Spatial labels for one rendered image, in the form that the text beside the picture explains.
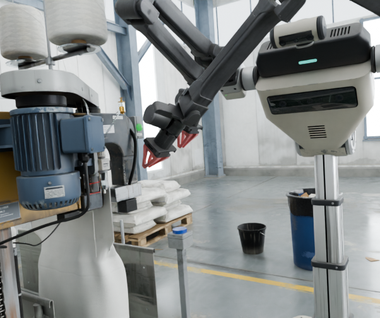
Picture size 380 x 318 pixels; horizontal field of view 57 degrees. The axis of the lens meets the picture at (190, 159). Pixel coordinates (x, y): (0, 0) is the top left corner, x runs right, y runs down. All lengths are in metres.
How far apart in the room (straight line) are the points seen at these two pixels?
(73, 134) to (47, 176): 0.12
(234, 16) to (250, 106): 2.46
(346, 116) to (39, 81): 0.97
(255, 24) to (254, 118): 8.70
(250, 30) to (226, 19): 9.41
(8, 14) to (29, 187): 0.59
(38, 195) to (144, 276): 0.92
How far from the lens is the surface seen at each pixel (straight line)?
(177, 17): 1.13
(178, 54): 1.14
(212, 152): 9.85
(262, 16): 0.88
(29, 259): 2.38
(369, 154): 8.95
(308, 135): 1.39
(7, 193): 1.06
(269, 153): 9.45
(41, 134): 0.90
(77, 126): 0.87
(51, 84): 0.89
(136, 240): 4.00
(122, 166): 1.34
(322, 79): 1.25
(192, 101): 0.96
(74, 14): 1.04
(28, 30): 1.26
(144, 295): 1.76
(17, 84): 0.90
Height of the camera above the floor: 1.24
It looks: 4 degrees down
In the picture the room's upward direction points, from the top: 4 degrees counter-clockwise
